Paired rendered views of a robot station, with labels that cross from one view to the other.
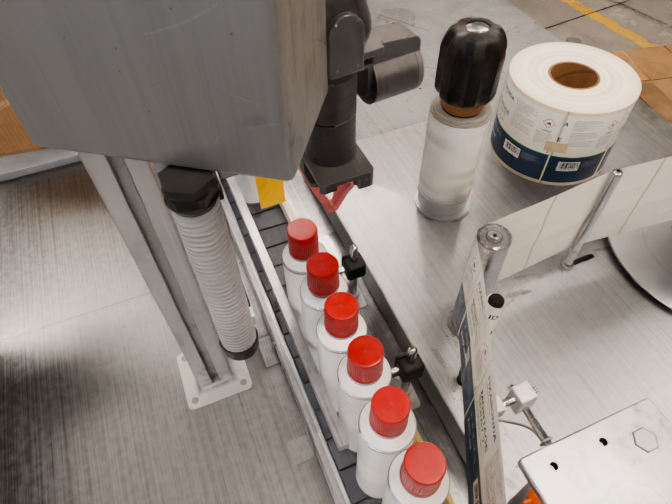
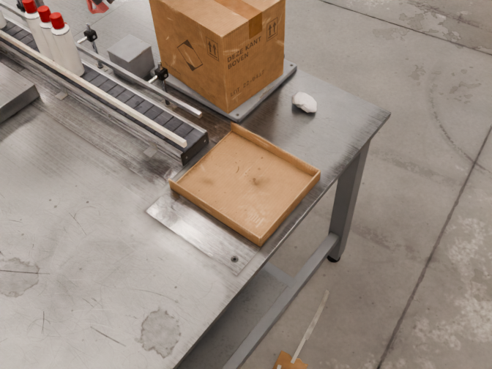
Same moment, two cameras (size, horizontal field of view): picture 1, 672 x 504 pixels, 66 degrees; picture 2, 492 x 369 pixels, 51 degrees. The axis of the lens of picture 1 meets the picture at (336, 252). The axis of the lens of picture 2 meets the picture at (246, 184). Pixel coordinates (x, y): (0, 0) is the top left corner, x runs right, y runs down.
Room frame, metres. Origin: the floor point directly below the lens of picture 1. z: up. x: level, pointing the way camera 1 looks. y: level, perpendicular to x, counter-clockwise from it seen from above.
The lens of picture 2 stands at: (2.08, 0.04, 1.92)
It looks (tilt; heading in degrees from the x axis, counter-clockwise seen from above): 52 degrees down; 152
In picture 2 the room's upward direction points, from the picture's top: 3 degrees counter-clockwise
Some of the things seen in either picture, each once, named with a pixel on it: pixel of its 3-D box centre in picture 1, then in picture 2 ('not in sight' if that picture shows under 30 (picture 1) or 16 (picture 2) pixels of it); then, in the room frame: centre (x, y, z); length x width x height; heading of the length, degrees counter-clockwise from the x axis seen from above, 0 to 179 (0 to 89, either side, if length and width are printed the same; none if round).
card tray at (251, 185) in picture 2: not in sight; (244, 179); (1.34, 0.42, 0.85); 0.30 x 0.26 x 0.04; 22
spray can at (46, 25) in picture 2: not in sight; (54, 39); (0.69, 0.16, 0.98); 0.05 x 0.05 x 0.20
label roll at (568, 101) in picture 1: (559, 113); not in sight; (0.72, -0.38, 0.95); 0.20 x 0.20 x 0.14
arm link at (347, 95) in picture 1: (334, 88); not in sight; (0.46, 0.00, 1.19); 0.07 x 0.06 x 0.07; 118
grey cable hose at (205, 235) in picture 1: (219, 278); not in sight; (0.23, 0.09, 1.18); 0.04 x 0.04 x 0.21
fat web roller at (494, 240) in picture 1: (477, 285); not in sight; (0.36, -0.17, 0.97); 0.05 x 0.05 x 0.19
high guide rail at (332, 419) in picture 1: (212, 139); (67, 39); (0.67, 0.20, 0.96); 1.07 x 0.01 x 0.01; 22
